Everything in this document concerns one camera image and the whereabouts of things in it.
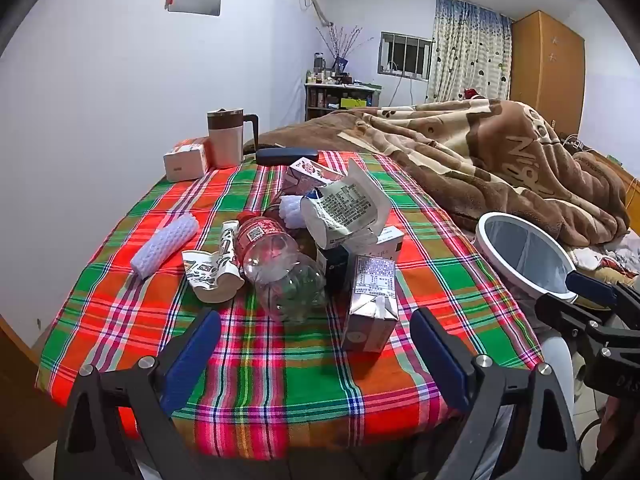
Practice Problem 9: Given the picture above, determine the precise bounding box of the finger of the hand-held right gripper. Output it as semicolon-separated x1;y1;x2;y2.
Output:
534;292;621;348
565;270;640;311

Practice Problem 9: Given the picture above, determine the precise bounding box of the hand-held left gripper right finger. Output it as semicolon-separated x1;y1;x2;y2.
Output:
410;307;583;480

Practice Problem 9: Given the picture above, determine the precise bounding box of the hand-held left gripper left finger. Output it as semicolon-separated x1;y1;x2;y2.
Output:
54;307;223;480

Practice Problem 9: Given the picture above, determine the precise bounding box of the white trash bin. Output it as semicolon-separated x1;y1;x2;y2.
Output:
474;212;581;401

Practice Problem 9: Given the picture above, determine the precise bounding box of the crushed printed paper cup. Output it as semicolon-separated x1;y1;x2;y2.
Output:
181;220;246;303

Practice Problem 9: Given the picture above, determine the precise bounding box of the silver drink carton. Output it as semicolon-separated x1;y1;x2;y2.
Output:
341;255;398;353

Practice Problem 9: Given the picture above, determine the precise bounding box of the clear plastic bottle red label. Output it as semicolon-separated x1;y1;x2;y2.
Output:
234;211;328;323

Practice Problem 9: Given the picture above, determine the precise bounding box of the dark teal box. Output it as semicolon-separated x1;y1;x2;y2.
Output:
315;245;351;296

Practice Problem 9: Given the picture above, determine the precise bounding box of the torn white carton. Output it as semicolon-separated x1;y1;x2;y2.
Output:
300;158;392;251

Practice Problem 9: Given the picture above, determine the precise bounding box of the white foam piece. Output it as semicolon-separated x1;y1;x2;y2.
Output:
278;195;306;228

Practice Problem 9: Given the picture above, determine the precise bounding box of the red and white drink carton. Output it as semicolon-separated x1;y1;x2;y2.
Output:
285;156;346;196

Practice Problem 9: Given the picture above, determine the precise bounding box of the floral bed sheet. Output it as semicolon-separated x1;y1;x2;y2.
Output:
575;235;640;281

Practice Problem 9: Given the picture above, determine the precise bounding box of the plaid tablecloth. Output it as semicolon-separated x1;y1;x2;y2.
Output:
35;150;546;461

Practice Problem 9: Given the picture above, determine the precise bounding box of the white foam net sleeve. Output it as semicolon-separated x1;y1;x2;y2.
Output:
131;213;200;278

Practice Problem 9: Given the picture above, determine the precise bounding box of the brown wooden board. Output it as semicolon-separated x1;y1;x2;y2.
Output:
0;315;56;456

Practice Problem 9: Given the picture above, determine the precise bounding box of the white tissue box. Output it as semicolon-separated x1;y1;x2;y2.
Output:
163;137;211;182

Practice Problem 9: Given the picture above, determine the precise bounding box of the brown printed blanket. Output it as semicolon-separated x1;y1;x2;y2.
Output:
243;97;631;246

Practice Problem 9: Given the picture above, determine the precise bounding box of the beige mug with brown lid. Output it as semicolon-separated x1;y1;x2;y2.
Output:
207;108;261;168

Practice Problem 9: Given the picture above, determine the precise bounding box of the dark blue glasses case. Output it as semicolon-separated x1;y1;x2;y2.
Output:
255;147;319;166

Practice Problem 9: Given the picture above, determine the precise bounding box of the wooden wardrobe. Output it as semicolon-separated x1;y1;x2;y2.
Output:
510;10;586;136

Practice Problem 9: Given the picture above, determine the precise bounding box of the patterned curtain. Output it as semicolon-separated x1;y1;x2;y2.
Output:
425;0;513;103

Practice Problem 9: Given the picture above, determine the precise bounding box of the cluttered storage shelf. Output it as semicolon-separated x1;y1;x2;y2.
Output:
304;82;383;122

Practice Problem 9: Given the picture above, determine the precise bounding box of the barred window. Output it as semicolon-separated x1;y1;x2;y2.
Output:
378;31;433;81

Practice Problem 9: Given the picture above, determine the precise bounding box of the vase with branches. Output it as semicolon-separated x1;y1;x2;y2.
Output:
316;24;373;76

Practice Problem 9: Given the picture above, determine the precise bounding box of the wooden bed frame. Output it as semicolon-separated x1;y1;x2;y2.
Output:
595;155;640;221

